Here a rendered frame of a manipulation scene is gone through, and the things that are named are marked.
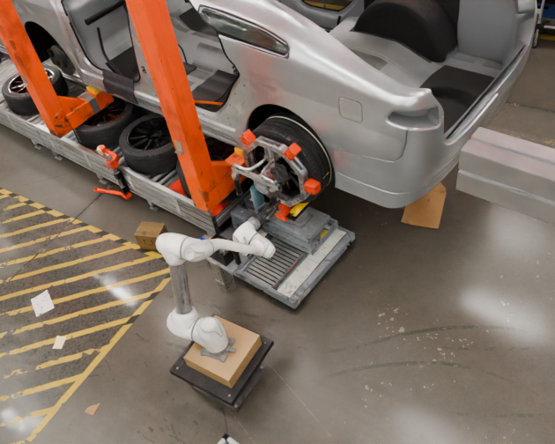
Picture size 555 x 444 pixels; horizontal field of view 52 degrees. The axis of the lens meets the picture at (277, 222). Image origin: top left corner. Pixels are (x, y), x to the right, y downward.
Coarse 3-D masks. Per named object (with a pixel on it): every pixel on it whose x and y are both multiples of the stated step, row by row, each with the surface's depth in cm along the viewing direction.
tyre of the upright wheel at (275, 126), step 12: (276, 120) 400; (288, 120) 396; (300, 120) 396; (252, 132) 408; (264, 132) 397; (276, 132) 390; (288, 132) 389; (300, 132) 390; (312, 132) 393; (288, 144) 389; (300, 144) 386; (312, 144) 390; (300, 156) 389; (312, 156) 388; (324, 156) 396; (312, 168) 390; (324, 168) 398; (324, 180) 403
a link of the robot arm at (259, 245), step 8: (216, 240) 339; (224, 240) 345; (256, 240) 365; (264, 240) 367; (216, 248) 336; (224, 248) 347; (232, 248) 349; (240, 248) 352; (248, 248) 355; (256, 248) 360; (264, 248) 364; (272, 248) 367; (264, 256) 368
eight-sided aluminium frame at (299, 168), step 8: (256, 144) 397; (264, 144) 392; (272, 144) 389; (280, 144) 388; (248, 152) 411; (280, 152) 386; (248, 160) 418; (288, 160) 386; (296, 160) 388; (296, 168) 386; (304, 168) 389; (304, 176) 390; (280, 192) 429; (304, 192) 399; (280, 200) 425; (288, 200) 422; (296, 200) 411
